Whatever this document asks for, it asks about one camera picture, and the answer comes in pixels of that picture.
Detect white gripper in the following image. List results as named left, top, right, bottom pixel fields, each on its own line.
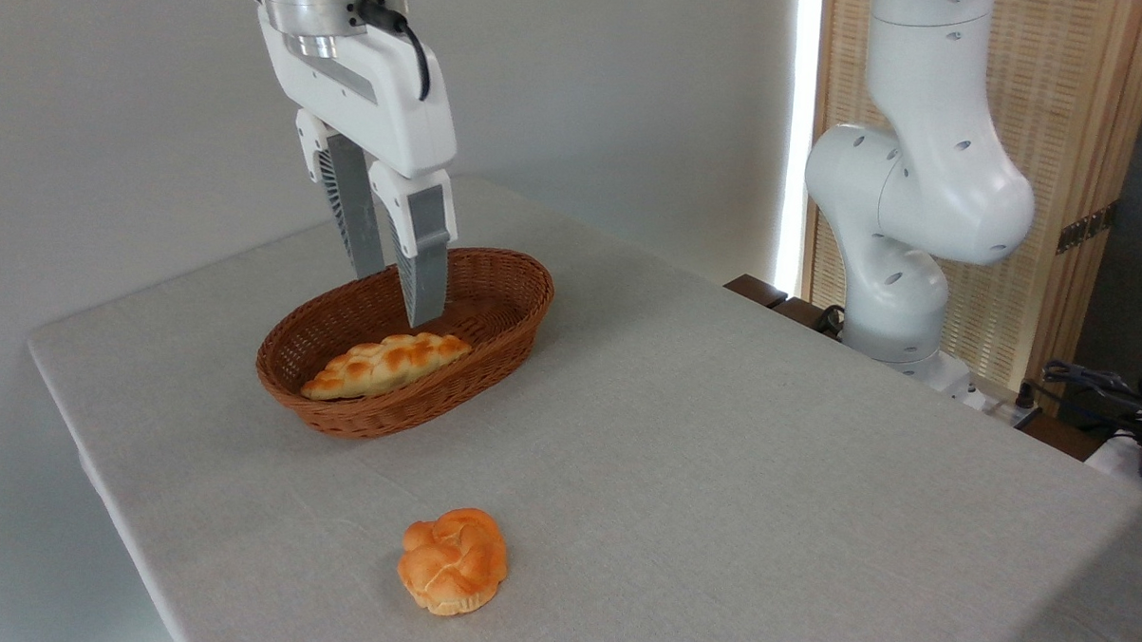
left=245, top=4, right=467, bottom=330

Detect metal screen hinge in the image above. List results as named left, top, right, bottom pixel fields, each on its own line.
left=1056, top=199, right=1120, bottom=257

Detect long braided bread loaf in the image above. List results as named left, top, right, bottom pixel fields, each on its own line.
left=300, top=328, right=475, bottom=406

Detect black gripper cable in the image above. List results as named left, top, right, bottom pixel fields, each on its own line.
left=344, top=0, right=436, bottom=104

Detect black cable bundle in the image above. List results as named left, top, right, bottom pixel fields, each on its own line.
left=1039, top=358, right=1142, bottom=446

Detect wooden bamboo folding screen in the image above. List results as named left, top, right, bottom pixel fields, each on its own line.
left=799, top=0, right=1142, bottom=420

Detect brown wicker basket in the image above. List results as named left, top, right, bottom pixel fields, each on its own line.
left=253, top=240, right=556, bottom=446

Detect white power strip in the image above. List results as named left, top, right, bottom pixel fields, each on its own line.
left=966, top=385, right=1044, bottom=431

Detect round knotted bread roll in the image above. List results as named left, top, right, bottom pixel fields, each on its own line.
left=396, top=505, right=512, bottom=619

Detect grey tablecloth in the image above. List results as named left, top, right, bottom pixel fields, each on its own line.
left=16, top=160, right=1142, bottom=642

